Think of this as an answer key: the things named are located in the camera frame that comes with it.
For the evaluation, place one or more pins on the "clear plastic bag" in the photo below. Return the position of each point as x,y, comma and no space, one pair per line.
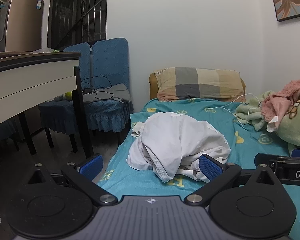
45,51

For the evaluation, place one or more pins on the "plaid pillow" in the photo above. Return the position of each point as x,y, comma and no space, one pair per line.
197,83

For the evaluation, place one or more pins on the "brown cardboard box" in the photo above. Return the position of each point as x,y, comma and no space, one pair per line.
22,22

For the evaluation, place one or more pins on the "dark barred window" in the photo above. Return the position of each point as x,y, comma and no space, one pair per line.
65,10

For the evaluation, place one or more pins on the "pink fluffy blanket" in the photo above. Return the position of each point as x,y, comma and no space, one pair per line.
277,102

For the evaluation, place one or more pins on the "green fleece blanket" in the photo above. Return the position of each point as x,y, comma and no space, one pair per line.
292,127

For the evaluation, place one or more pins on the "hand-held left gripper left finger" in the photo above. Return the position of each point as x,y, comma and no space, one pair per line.
91,167

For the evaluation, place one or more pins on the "yellow-green ball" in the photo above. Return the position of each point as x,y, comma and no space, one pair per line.
68,95

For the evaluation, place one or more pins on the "blue covered chair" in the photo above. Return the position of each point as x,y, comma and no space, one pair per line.
77,55
110,57

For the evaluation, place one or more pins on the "teal bed sheet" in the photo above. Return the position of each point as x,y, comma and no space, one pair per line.
245,140

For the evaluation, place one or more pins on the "white fabric tag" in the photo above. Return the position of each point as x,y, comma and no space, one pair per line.
272,125

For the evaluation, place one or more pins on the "white garment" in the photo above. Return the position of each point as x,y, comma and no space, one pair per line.
175,140

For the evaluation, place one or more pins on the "striped beige grey pillow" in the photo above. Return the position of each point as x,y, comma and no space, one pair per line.
153,87

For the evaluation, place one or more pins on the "white table with black legs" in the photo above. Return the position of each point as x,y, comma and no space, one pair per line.
27,80

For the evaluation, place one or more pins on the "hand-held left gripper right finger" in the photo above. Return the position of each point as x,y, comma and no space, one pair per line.
211,168

